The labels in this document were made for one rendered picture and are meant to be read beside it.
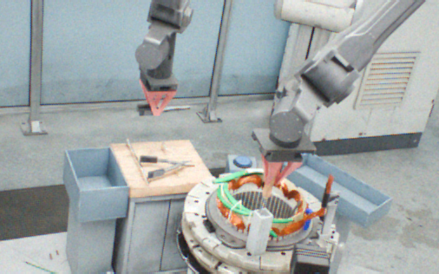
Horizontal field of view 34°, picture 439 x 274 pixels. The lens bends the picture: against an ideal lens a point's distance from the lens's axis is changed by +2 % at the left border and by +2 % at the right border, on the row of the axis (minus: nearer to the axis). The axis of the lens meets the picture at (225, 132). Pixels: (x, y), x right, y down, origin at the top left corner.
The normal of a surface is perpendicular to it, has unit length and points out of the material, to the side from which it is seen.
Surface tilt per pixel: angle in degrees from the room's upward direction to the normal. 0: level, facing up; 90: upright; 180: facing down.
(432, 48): 90
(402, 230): 0
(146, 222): 90
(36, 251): 0
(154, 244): 90
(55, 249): 0
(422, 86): 89
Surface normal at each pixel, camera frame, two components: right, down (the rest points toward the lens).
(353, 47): 0.00, 0.24
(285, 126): -0.26, 0.47
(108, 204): 0.37, 0.51
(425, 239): 0.16, -0.86
